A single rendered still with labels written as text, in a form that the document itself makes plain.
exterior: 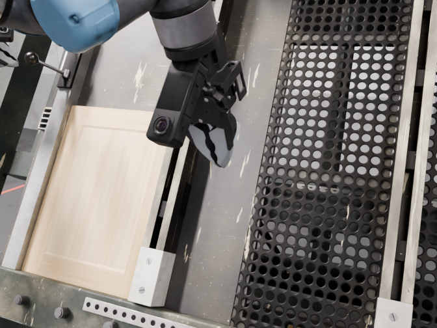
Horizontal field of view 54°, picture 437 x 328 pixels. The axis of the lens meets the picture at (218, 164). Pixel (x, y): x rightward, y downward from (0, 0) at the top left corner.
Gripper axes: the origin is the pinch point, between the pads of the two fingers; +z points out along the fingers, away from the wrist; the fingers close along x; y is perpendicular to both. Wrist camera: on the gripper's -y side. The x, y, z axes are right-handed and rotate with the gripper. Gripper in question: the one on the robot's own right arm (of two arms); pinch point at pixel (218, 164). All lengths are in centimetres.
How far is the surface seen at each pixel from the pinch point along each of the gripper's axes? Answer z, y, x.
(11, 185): 207, 112, 358
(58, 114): 17, 24, 71
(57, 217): 34, 1, 61
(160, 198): 26.5, 10.2, 28.4
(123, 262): 39, -3, 36
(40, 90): 234, 304, 533
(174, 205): 27.6, 9.7, 24.4
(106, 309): 41, -14, 34
